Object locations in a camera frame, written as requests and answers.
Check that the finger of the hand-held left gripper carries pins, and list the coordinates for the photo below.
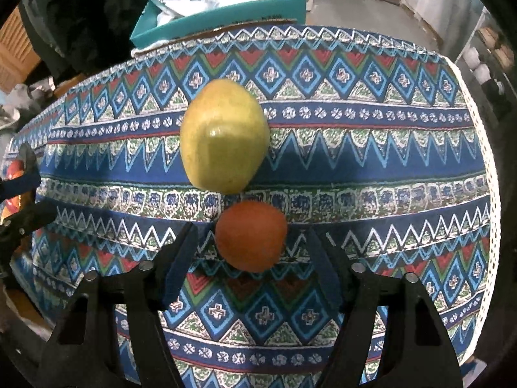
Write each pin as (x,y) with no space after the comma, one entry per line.
(32,218)
(24,184)

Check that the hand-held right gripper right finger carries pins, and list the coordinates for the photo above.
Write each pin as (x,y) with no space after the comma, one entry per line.
(329,275)

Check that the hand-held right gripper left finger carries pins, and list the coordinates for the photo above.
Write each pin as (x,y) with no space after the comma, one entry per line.
(177,266)

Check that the red apple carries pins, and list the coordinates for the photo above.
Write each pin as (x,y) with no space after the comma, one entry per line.
(14,169)

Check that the orange-red tomato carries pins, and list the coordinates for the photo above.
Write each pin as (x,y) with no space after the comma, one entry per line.
(250,234)
(9,207)

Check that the yellow-green pear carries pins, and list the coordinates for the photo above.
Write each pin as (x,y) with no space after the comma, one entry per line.
(222,141)

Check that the grey printed garment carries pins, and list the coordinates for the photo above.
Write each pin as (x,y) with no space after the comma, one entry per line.
(24,101)

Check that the blue patterned tablecloth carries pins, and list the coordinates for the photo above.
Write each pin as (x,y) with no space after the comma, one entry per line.
(363,161)

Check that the wooden cabinet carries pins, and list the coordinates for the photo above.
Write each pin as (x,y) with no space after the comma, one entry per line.
(14,48)

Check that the black cloth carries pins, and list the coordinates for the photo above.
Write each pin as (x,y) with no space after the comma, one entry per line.
(80,20)

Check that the teal cardboard box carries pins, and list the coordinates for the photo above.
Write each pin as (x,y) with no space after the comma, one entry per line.
(226,20)

